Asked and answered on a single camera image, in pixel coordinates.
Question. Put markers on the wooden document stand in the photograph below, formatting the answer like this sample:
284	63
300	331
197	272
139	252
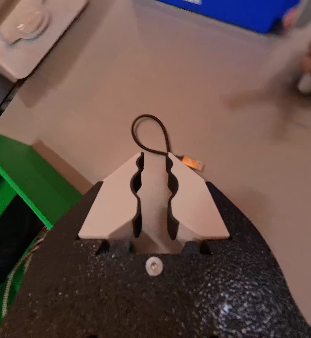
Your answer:
60	34

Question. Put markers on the blue plastic bin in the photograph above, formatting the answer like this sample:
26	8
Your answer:
237	13

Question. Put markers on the green plastic bin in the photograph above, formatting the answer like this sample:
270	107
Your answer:
26	169

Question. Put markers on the grey desk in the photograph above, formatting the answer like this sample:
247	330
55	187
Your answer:
171	79

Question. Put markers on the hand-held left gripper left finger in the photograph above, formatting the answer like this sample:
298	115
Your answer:
110	206

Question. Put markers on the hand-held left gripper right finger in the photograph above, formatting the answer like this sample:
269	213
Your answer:
197	208

